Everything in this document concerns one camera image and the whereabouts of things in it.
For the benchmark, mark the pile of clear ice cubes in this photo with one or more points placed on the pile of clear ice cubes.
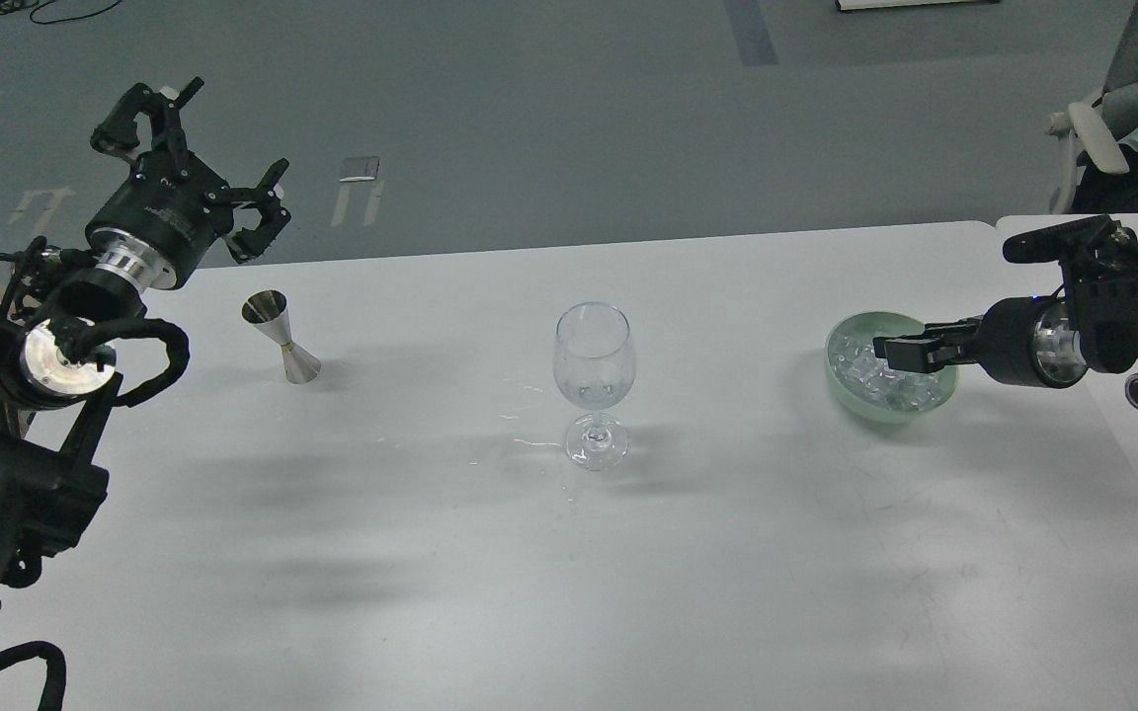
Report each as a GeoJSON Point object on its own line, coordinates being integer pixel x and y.
{"type": "Point", "coordinates": [871, 380]}

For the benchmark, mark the green bowl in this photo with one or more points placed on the green bowl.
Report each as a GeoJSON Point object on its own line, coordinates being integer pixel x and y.
{"type": "Point", "coordinates": [869, 325]}

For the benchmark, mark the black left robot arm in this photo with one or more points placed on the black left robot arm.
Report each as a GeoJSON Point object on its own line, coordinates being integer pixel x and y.
{"type": "Point", "coordinates": [75, 340]}

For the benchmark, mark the clear wine glass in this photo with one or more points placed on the clear wine glass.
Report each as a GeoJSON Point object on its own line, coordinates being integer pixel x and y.
{"type": "Point", "coordinates": [594, 366]}

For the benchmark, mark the steel jigger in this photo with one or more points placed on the steel jigger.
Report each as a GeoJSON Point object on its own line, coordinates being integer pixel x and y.
{"type": "Point", "coordinates": [266, 311]}

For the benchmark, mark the white board on floor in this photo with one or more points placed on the white board on floor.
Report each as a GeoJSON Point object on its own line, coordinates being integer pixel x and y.
{"type": "Point", "coordinates": [856, 6]}

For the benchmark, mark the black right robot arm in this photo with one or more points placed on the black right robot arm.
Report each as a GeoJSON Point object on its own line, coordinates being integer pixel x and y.
{"type": "Point", "coordinates": [1098, 260]}

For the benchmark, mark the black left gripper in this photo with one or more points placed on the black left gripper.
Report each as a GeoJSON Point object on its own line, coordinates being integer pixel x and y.
{"type": "Point", "coordinates": [171, 201]}

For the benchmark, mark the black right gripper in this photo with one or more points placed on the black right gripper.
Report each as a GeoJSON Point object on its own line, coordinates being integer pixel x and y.
{"type": "Point", "coordinates": [1025, 341]}

